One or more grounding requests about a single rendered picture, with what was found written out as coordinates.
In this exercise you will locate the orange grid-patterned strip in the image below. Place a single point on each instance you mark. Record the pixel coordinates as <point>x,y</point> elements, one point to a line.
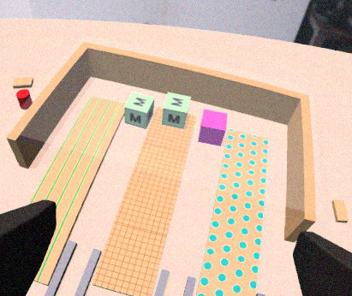
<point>131,257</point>

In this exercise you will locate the red cylinder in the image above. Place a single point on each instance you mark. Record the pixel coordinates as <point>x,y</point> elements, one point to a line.
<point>22,95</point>

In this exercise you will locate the orange strip with cyan dots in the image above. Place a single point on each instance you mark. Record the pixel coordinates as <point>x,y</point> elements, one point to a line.
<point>231,261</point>

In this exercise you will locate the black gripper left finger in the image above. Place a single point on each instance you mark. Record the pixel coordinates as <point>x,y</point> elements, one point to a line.
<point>25,234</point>

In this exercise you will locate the orange flat strip with green lines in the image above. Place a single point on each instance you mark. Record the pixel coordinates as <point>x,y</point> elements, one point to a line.
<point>67,182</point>

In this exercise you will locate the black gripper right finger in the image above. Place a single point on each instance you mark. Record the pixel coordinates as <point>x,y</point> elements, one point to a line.
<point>324,269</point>

